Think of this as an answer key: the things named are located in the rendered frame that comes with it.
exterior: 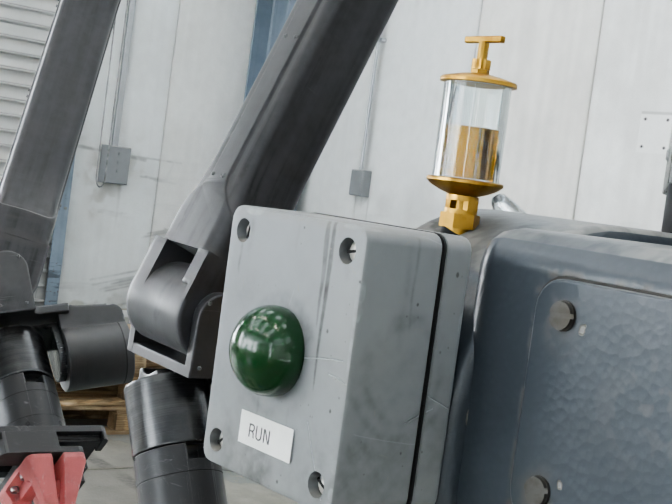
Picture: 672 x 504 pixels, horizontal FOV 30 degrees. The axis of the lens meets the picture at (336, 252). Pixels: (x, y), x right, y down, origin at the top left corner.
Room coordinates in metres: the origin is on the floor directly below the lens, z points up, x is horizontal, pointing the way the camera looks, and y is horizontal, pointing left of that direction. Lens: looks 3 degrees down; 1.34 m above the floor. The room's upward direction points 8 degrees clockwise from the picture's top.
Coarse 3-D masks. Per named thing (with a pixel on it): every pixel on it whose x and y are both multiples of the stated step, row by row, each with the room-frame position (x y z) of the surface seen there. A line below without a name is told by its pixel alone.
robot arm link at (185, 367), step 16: (208, 304) 0.79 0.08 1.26; (192, 320) 0.79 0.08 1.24; (208, 320) 0.79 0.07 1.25; (144, 336) 0.85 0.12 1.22; (192, 336) 0.79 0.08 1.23; (208, 336) 0.79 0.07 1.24; (144, 352) 0.83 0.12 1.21; (160, 352) 0.82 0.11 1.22; (176, 352) 0.83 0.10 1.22; (192, 352) 0.79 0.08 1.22; (208, 352) 0.79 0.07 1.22; (176, 368) 0.80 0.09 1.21; (192, 368) 0.79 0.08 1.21; (208, 368) 0.80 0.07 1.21
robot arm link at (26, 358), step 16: (0, 336) 1.05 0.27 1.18; (16, 336) 1.05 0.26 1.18; (32, 336) 1.06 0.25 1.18; (48, 336) 1.09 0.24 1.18; (0, 352) 1.04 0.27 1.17; (16, 352) 1.04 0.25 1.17; (32, 352) 1.05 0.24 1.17; (48, 352) 1.10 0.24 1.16; (64, 352) 1.07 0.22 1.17; (0, 368) 1.03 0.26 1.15; (16, 368) 1.03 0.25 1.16; (32, 368) 1.04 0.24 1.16; (48, 368) 1.05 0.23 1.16; (64, 368) 1.07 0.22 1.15
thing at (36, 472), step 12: (36, 456) 0.97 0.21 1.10; (48, 456) 0.98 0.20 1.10; (12, 468) 0.99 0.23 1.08; (24, 468) 0.97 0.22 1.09; (36, 468) 0.97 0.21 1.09; (48, 468) 0.98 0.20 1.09; (84, 468) 1.04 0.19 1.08; (12, 480) 0.99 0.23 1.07; (24, 480) 0.98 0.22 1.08; (36, 480) 0.97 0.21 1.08; (48, 480) 0.97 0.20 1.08; (84, 480) 1.04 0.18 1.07; (0, 492) 1.00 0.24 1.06; (12, 492) 0.99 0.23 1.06; (24, 492) 0.99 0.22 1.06; (36, 492) 0.97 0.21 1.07; (48, 492) 0.97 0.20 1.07
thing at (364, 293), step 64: (256, 256) 0.42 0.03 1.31; (320, 256) 0.39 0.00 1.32; (384, 256) 0.38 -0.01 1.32; (448, 256) 0.40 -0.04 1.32; (320, 320) 0.39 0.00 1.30; (384, 320) 0.38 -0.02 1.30; (448, 320) 0.40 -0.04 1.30; (320, 384) 0.39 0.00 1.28; (384, 384) 0.39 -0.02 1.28; (448, 384) 0.40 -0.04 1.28; (320, 448) 0.38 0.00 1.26; (384, 448) 0.39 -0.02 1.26
